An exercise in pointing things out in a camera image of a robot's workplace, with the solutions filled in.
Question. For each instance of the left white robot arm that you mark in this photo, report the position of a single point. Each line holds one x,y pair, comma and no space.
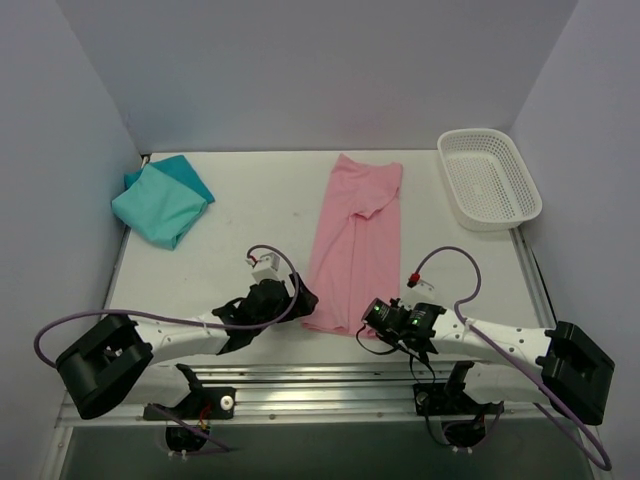
102,367

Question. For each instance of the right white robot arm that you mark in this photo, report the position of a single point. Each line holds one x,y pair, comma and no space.
564,360

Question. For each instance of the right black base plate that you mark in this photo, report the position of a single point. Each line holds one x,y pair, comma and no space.
437,400

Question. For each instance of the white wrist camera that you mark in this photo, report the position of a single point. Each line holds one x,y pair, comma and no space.
419,291
265,267

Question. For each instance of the white plastic basket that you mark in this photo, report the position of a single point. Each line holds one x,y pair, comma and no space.
486,181

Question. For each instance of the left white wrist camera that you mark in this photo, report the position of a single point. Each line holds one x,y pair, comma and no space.
265,267

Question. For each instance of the aluminium rail frame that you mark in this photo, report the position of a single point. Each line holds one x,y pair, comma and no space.
305,392

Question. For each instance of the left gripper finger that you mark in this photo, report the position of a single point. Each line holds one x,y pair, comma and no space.
306,302
295,281

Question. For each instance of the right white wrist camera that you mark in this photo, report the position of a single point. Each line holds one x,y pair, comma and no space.
419,291

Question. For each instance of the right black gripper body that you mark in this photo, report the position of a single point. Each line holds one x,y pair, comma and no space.
375,316

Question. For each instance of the pink t shirt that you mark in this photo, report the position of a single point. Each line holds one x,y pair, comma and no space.
356,253

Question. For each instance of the teal folded t shirt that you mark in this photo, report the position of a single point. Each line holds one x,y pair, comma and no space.
162,201

